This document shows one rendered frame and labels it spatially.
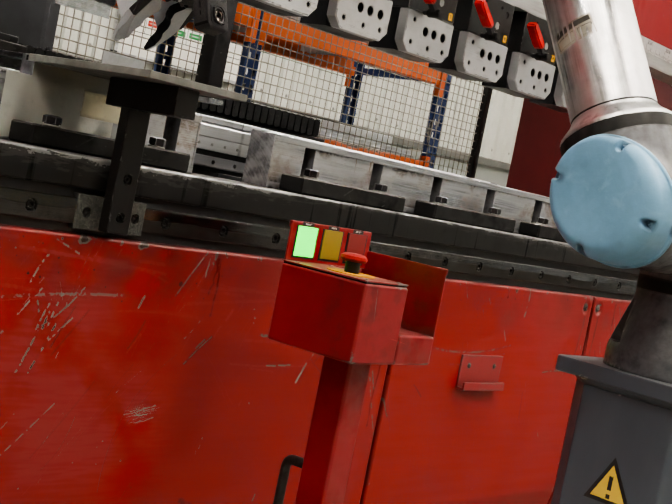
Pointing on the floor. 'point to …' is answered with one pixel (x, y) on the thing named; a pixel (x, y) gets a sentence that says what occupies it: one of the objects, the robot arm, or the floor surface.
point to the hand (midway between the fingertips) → (137, 41)
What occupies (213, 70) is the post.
